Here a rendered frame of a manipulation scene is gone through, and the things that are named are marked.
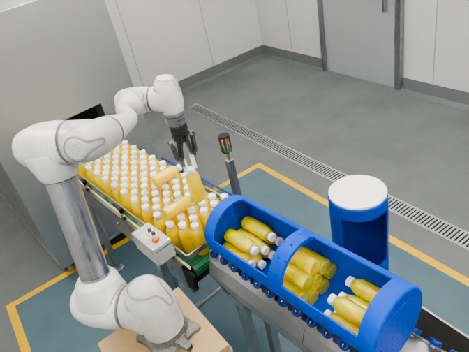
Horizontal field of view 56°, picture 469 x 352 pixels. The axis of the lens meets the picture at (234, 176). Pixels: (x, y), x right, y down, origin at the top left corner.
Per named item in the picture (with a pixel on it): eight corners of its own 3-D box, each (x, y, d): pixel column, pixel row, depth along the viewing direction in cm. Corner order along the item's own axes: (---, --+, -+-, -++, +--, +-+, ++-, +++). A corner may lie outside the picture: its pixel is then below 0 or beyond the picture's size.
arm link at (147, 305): (176, 346, 151) (155, 305, 138) (130, 342, 157) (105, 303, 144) (190, 306, 163) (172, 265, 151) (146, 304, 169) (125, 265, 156)
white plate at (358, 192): (316, 191, 222) (316, 193, 223) (356, 216, 201) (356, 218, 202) (357, 167, 232) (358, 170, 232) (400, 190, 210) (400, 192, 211)
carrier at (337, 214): (329, 307, 271) (363, 339, 249) (315, 193, 223) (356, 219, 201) (363, 283, 280) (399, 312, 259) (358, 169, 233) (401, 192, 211)
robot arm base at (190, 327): (172, 372, 150) (167, 363, 146) (135, 339, 164) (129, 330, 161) (210, 332, 159) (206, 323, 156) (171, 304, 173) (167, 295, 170)
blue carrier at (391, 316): (375, 381, 147) (373, 327, 131) (212, 262, 207) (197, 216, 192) (422, 325, 160) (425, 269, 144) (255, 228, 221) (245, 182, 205)
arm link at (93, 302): (123, 340, 153) (70, 336, 160) (144, 309, 167) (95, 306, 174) (49, 128, 124) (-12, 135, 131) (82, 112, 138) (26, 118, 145)
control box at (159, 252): (158, 267, 204) (152, 251, 199) (137, 248, 218) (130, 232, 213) (176, 254, 209) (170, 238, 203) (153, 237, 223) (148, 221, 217)
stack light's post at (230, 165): (259, 295, 309) (228, 162, 249) (256, 291, 311) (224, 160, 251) (264, 291, 311) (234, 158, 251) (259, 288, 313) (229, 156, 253)
